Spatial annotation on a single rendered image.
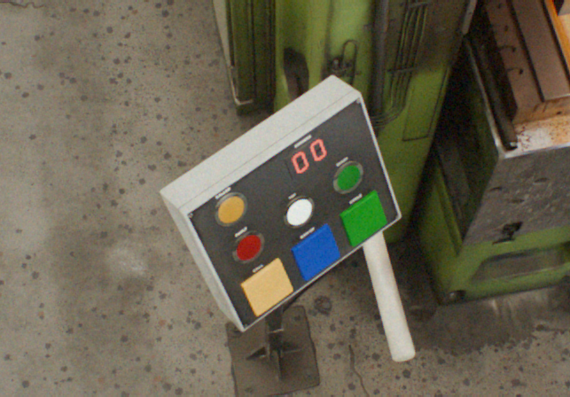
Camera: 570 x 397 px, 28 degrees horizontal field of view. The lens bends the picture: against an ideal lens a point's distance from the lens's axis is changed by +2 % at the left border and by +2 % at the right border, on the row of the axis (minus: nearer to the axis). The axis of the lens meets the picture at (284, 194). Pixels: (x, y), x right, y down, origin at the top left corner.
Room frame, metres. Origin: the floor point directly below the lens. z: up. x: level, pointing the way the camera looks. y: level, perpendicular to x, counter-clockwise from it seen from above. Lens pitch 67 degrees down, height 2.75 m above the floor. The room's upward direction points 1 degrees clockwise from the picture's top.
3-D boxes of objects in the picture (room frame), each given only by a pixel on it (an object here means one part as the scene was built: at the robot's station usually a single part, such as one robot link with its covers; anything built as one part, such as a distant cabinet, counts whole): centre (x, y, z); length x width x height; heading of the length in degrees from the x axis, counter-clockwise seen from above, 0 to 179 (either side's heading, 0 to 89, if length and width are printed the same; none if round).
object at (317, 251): (0.65, -0.05, 1.01); 0.07 x 0.05 x 0.07; 128
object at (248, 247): (0.63, 0.06, 1.09); 0.05 x 0.03 x 0.04; 103
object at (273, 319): (0.76, 0.02, 0.54); 0.04 x 0.04 x 1.08; 13
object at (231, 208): (0.66, 0.08, 1.16); 0.05 x 0.03 x 0.04; 103
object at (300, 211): (0.69, -0.02, 1.09); 0.05 x 0.03 x 0.04; 103
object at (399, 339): (0.79, -0.19, 0.62); 0.44 x 0.05 x 0.05; 13
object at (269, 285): (0.59, 0.03, 1.01); 0.07 x 0.05 x 0.07; 128
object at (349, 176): (0.75, -0.10, 1.09); 0.05 x 0.03 x 0.04; 103
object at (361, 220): (0.71, -0.13, 1.01); 0.07 x 0.05 x 0.07; 128
